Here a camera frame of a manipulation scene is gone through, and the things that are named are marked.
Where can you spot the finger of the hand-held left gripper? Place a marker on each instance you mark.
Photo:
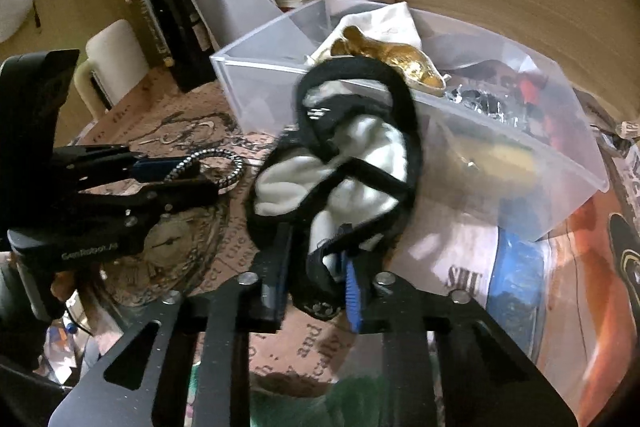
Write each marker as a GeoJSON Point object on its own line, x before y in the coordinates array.
{"type": "Point", "coordinates": [185, 197]}
{"type": "Point", "coordinates": [150, 168]}

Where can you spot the clear plastic storage box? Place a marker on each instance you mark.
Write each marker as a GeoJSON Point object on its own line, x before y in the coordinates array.
{"type": "Point", "coordinates": [500, 152]}

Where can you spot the gold shiny shoe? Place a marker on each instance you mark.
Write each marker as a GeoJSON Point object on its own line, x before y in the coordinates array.
{"type": "Point", "coordinates": [400, 57]}

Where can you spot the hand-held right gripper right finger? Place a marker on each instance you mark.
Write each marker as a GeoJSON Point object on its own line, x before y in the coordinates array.
{"type": "Point", "coordinates": [353, 302]}

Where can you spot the white printed paper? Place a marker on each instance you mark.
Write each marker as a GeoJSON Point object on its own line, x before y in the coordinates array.
{"type": "Point", "coordinates": [450, 267]}

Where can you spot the green cloth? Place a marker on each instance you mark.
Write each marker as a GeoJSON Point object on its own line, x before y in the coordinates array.
{"type": "Point", "coordinates": [295, 404]}

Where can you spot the dark glass bottle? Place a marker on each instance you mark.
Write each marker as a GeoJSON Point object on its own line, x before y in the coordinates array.
{"type": "Point", "coordinates": [170, 22]}

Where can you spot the yellow item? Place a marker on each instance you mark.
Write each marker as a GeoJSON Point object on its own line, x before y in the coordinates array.
{"type": "Point", "coordinates": [495, 162]}

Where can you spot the black and silver item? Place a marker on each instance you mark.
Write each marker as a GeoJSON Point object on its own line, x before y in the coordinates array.
{"type": "Point", "coordinates": [480, 104]}

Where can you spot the red item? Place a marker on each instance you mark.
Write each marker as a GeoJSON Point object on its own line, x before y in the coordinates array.
{"type": "Point", "coordinates": [537, 107]}

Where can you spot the white paper sheet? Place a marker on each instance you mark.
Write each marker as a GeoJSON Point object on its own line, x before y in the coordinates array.
{"type": "Point", "coordinates": [230, 2]}

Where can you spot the printed map tablecloth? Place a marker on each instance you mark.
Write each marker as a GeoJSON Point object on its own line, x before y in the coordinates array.
{"type": "Point", "coordinates": [200, 247]}

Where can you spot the white and black cloth garment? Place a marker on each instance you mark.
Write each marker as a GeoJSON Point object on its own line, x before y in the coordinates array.
{"type": "Point", "coordinates": [295, 179]}

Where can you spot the white cloth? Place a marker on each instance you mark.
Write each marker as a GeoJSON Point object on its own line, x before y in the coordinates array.
{"type": "Point", "coordinates": [390, 19]}

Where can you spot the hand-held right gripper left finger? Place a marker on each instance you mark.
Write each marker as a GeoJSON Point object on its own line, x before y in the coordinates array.
{"type": "Point", "coordinates": [274, 287]}

